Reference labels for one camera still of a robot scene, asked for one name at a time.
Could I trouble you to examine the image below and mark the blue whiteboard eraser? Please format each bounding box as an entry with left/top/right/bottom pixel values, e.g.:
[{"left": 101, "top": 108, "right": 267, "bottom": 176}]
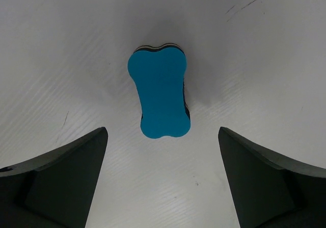
[{"left": 127, "top": 43, "right": 191, "bottom": 139}]

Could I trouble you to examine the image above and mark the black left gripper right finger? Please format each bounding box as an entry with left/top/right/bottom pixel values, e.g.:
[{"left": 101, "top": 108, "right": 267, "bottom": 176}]
[{"left": 218, "top": 127, "right": 325, "bottom": 227}]

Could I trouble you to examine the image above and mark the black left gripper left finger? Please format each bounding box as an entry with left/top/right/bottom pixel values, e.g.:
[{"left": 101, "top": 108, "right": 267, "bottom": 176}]
[{"left": 1, "top": 127, "right": 108, "bottom": 227}]

